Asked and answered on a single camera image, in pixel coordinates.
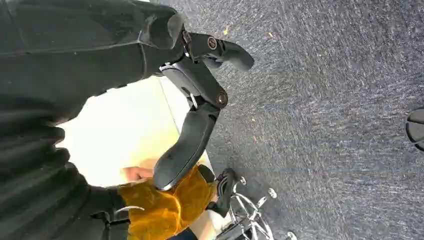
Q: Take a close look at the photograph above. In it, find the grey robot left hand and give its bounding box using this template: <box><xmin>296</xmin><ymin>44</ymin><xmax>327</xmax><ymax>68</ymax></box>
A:
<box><xmin>0</xmin><ymin>0</ymin><xmax>255</xmax><ymax>240</ymax></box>

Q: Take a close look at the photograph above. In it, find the black round disc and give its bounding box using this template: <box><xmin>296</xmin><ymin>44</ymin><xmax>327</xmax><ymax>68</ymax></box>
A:
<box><xmin>404</xmin><ymin>107</ymin><xmax>424</xmax><ymax>153</ymax></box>

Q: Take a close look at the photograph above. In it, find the pale wooden desk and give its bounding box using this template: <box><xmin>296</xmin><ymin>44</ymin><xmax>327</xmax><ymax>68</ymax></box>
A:
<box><xmin>55</xmin><ymin>75</ymin><xmax>215</xmax><ymax>188</ymax></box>

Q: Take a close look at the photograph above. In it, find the robot left arm ribbed sleeve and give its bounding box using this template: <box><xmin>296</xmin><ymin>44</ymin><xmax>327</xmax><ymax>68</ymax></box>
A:
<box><xmin>0</xmin><ymin>96</ymin><xmax>110</xmax><ymax>240</ymax></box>

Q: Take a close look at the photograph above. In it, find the person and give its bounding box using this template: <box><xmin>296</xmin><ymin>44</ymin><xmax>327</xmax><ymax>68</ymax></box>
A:
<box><xmin>120</xmin><ymin>158</ymin><xmax>231</xmax><ymax>240</ymax></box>

